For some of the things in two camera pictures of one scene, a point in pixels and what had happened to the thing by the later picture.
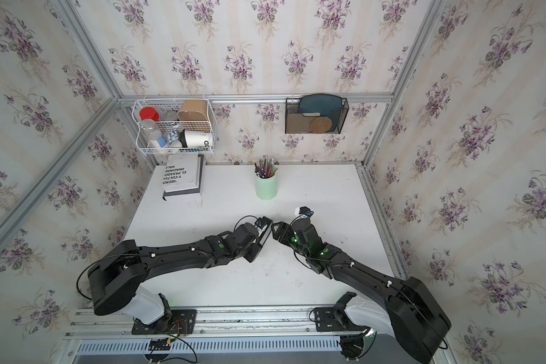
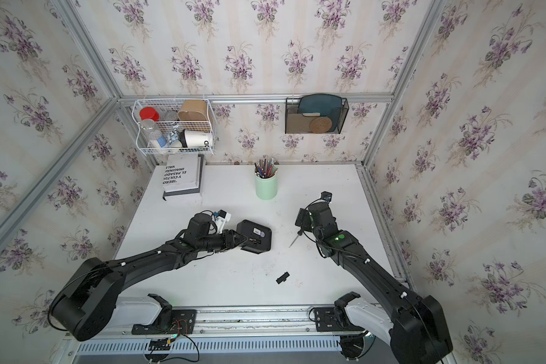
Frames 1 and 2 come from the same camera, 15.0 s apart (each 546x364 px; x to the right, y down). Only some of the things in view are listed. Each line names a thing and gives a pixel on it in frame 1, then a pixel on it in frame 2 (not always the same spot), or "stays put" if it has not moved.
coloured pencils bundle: (265, 168) stays put
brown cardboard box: (193, 110) stays put
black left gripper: (251, 260) -> (230, 240)
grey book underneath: (192, 190) stays put
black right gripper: (282, 227) -> (305, 213)
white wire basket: (174, 126) stays put
